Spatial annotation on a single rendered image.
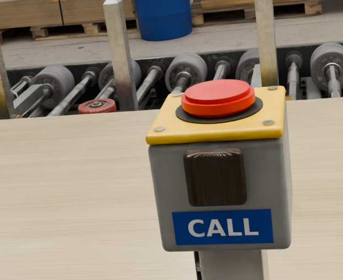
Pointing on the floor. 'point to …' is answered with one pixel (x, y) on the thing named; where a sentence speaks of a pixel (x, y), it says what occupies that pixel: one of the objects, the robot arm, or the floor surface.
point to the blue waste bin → (164, 19)
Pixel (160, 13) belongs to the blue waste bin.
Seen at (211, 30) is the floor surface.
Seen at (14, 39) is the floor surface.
